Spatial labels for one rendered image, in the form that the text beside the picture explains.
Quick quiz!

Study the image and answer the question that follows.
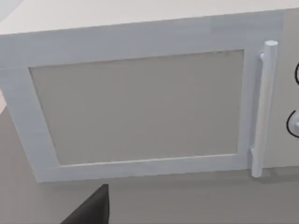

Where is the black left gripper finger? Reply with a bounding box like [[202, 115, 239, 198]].
[[60, 183, 110, 224]]

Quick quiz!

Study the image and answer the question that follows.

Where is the pale microwave door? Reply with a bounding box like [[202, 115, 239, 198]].
[[0, 17, 285, 184]]

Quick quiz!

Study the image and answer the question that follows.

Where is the pale microwave oven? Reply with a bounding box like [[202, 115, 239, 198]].
[[0, 0, 299, 184]]

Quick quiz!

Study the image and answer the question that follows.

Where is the pale microwave door handle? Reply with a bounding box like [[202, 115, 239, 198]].
[[249, 40, 279, 178]]

